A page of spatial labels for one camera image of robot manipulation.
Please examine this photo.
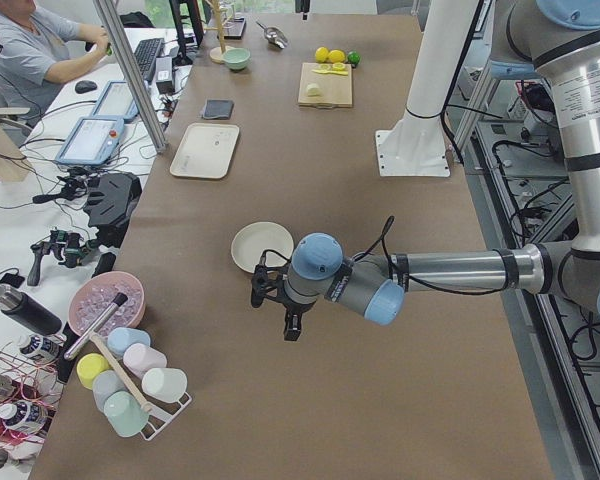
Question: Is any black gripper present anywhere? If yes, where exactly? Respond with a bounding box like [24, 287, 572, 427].
[250, 264, 309, 342]

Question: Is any pale cream bun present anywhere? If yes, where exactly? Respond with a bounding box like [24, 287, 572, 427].
[305, 83, 322, 98]

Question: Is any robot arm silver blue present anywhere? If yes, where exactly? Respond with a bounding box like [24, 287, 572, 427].
[251, 1, 600, 341]

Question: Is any cream rectangular tray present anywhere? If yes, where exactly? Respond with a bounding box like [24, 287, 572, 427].
[170, 123, 240, 180]

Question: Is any cream round plate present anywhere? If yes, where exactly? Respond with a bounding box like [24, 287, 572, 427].
[231, 221, 294, 273]

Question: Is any white cup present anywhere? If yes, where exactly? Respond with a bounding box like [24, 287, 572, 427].
[142, 367, 188, 403]

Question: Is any pink cup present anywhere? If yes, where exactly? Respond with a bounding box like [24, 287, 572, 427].
[123, 343, 167, 379]

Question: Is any white cup rack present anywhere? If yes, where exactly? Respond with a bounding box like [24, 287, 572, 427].
[140, 392, 194, 441]

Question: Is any blue cup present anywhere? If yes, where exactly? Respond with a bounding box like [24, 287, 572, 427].
[106, 327, 151, 358]

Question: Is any metal black-tipped muddler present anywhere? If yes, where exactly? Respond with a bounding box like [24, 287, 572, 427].
[63, 292, 128, 361]

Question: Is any mint green cup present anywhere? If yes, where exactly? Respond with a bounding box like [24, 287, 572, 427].
[103, 391, 149, 438]

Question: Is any grey cup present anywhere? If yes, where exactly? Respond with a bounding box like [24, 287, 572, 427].
[92, 370, 126, 413]

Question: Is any pink bowl with ice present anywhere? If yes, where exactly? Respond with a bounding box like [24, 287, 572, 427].
[68, 271, 146, 337]

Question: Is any yellow cup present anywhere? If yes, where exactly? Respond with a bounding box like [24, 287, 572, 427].
[76, 353, 111, 390]

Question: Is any black device case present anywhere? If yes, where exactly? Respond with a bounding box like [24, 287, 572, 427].
[83, 172, 142, 248]

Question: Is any grey folded cloth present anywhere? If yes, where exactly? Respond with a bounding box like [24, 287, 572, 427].
[201, 99, 234, 120]

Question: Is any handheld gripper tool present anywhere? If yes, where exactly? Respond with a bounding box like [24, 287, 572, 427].
[26, 228, 101, 286]

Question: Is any wooden cutting board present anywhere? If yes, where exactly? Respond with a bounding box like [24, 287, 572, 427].
[298, 62, 353, 108]

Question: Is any blue teach pendant near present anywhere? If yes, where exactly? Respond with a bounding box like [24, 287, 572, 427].
[54, 116, 125, 166]

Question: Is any blue teach pendant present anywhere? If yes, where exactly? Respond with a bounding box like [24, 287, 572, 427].
[54, 116, 125, 166]
[91, 81, 138, 123]

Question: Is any yellow lemon slice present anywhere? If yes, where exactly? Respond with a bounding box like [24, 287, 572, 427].
[312, 62, 349, 76]

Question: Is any mint green bowl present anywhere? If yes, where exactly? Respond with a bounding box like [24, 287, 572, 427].
[223, 48, 251, 71]

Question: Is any black thermos bottle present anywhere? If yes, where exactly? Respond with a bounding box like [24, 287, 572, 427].
[0, 283, 62, 336]

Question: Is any black power adapter box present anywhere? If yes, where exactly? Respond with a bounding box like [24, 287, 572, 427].
[154, 56, 175, 94]

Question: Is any yellow lemon left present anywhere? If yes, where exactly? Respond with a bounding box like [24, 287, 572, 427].
[314, 46, 330, 63]

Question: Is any yellow lemon right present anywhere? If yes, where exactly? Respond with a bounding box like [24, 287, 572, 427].
[327, 49, 347, 64]

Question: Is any blue teach pendant far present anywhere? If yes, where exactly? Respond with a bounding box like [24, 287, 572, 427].
[91, 81, 138, 123]

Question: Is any wooden mug tree stand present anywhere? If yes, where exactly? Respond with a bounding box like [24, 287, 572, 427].
[205, 0, 232, 64]

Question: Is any green lime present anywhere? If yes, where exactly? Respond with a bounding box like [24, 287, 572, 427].
[347, 51, 361, 68]

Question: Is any metal scoop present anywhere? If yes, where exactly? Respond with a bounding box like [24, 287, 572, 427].
[256, 20, 288, 49]

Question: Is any black keyboard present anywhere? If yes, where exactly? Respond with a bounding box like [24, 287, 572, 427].
[134, 38, 164, 83]

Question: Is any black computer mouse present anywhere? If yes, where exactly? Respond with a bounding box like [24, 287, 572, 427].
[74, 80, 98, 94]

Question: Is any seated person grey shirt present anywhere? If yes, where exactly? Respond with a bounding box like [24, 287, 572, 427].
[0, 1, 109, 126]

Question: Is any wooden rack handle stick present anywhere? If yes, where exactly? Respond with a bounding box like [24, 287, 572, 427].
[89, 333, 152, 413]

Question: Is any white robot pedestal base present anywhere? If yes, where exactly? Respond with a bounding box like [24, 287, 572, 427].
[376, 0, 481, 177]

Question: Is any aluminium frame post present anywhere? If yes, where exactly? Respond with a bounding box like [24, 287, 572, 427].
[93, 0, 167, 153]

